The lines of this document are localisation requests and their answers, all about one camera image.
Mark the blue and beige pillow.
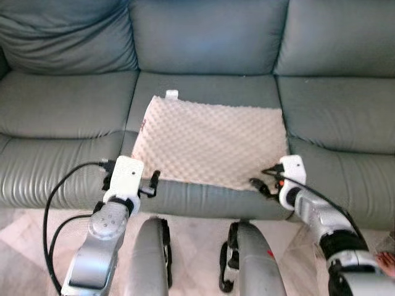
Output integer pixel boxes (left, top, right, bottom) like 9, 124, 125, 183
131, 90, 289, 192

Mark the grey green leather sofa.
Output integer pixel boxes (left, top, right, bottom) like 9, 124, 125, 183
0, 0, 395, 232

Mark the grey left robot leg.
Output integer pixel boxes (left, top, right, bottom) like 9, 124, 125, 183
123, 216, 173, 296

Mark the grey robot leg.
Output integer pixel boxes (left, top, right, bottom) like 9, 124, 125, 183
219, 220, 288, 296
123, 216, 173, 296

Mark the grey right robot leg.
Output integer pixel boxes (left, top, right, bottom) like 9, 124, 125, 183
219, 220, 288, 296

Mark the person's bare foot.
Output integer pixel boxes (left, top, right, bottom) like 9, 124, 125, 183
375, 251, 395, 278

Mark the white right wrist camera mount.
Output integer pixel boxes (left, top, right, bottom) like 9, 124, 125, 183
278, 155, 307, 189

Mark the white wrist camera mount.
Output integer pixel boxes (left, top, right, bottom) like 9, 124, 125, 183
278, 155, 307, 189
106, 155, 145, 201

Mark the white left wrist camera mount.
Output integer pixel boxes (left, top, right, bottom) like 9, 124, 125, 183
106, 155, 145, 201

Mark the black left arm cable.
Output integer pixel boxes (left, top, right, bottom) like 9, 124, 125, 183
42, 159, 117, 294

